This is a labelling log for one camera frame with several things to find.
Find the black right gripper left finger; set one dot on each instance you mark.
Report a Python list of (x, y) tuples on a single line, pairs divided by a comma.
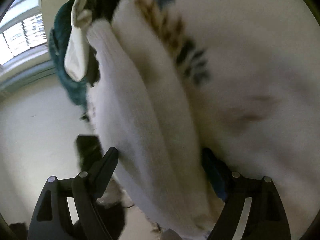
[(51, 218)]

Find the folded white garment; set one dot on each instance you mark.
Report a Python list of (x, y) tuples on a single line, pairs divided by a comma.
[(77, 53)]

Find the barred window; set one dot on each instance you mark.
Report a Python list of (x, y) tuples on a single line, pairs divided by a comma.
[(22, 29)]

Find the floral bed blanket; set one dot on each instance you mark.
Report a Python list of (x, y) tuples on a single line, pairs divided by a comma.
[(251, 72)]

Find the white knit sweater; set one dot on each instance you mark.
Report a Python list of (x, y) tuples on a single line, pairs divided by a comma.
[(139, 107)]

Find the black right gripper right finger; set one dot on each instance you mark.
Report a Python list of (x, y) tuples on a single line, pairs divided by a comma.
[(252, 207)]

